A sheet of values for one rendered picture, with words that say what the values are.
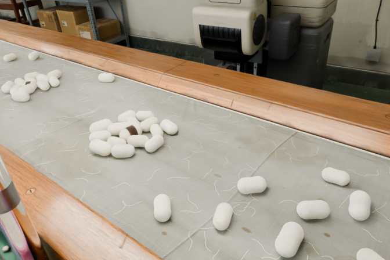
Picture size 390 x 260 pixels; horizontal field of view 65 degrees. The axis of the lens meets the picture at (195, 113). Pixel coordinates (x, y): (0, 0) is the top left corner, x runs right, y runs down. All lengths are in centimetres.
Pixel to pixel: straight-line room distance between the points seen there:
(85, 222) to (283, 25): 94
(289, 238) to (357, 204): 9
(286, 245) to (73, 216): 22
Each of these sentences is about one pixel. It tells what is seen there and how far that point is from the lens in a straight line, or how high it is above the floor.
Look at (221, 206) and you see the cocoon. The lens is 35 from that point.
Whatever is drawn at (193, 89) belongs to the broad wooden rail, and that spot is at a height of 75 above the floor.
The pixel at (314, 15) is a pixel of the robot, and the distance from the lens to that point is 127.
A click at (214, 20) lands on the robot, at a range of 108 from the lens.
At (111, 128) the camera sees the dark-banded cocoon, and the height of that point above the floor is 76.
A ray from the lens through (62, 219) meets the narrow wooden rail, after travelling 37.
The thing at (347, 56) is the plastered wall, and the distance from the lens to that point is 251.
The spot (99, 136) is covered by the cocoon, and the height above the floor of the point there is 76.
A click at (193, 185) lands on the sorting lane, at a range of 41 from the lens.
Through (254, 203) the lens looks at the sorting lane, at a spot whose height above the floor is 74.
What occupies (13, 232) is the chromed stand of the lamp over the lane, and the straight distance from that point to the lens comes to 32.
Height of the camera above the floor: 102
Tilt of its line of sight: 30 degrees down
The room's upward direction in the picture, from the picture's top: 4 degrees counter-clockwise
